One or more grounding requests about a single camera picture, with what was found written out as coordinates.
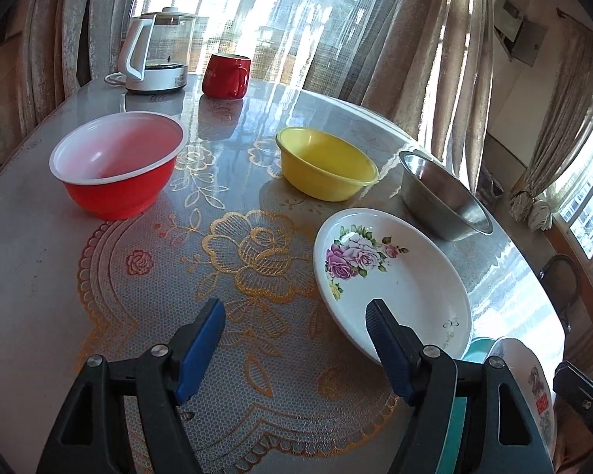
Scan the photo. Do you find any beige velvet curtain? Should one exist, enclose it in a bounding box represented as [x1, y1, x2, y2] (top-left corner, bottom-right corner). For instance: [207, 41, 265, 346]
[509, 24, 593, 232]
[10, 0, 146, 139]
[301, 0, 496, 193]

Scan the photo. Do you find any red ceramic mug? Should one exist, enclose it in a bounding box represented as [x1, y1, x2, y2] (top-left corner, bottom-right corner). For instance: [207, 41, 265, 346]
[201, 52, 252, 100]

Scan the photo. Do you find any dark metal chair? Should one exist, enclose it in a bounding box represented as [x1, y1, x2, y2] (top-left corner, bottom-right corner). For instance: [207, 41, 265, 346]
[538, 254, 582, 333]

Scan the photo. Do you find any teal plastic dish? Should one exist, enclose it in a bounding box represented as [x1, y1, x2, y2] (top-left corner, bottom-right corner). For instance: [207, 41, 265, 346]
[442, 337, 496, 474]

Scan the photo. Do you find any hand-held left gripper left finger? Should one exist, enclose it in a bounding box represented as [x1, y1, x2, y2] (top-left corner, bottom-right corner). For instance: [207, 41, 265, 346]
[37, 299, 227, 474]

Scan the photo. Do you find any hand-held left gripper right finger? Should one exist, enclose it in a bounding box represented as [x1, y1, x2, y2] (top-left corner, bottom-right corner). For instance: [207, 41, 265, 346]
[366, 299, 557, 474]

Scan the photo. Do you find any stainless steel bowl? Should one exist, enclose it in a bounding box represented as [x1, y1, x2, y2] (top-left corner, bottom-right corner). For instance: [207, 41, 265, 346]
[398, 149, 494, 243]

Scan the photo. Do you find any red plastic bowl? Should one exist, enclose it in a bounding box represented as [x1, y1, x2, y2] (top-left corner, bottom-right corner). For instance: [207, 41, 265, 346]
[48, 111, 187, 221]

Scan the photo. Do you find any grey wall panel box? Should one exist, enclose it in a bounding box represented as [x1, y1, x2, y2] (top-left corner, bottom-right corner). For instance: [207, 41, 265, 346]
[493, 0, 548, 68]

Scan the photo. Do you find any white sheer curtain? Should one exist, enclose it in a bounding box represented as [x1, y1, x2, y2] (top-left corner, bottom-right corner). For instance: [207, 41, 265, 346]
[138, 0, 376, 90]

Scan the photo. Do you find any yellow plastic bowl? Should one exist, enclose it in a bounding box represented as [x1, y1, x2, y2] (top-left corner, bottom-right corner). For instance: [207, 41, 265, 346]
[276, 127, 380, 202]

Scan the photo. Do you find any large decorated white plate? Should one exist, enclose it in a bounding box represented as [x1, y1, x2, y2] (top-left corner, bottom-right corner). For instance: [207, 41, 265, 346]
[484, 337, 559, 461]

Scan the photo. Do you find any white glass electric kettle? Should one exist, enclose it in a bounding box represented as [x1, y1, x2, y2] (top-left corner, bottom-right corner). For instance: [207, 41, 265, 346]
[117, 6, 198, 94]

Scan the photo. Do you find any white rose-print plate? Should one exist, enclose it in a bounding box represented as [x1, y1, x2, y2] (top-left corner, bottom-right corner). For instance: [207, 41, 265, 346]
[312, 208, 474, 367]

